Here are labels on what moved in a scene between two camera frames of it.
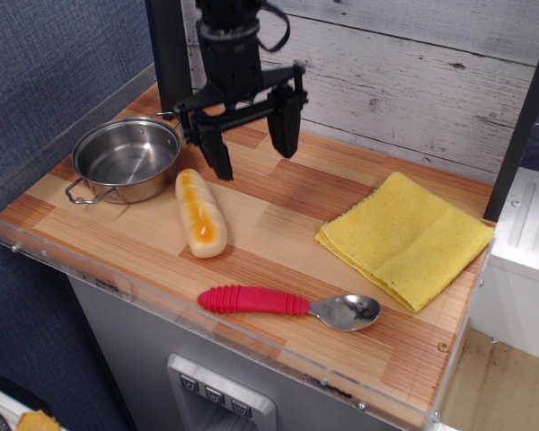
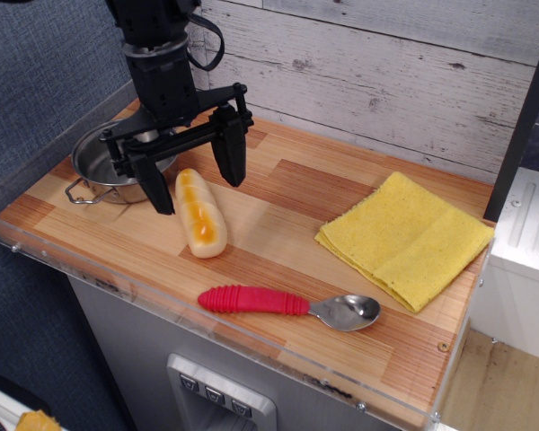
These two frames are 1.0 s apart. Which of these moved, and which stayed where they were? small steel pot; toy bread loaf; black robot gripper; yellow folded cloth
Moved: black robot gripper
Stayed: yellow folded cloth; toy bread loaf; small steel pot
